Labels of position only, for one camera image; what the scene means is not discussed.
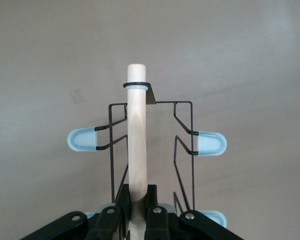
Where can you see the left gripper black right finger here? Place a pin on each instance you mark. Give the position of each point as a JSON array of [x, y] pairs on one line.
[[162, 222]]

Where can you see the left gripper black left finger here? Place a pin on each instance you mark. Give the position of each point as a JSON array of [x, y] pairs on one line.
[[110, 222]]

